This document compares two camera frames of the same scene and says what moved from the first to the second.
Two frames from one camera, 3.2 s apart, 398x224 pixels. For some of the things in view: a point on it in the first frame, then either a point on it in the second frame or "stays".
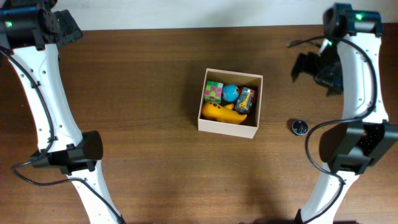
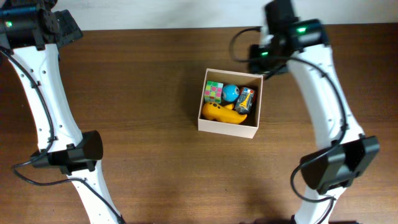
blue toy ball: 231,93 stays
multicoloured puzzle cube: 212,91 stays
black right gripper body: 326,70 -> 267,66
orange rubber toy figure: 216,111 stays
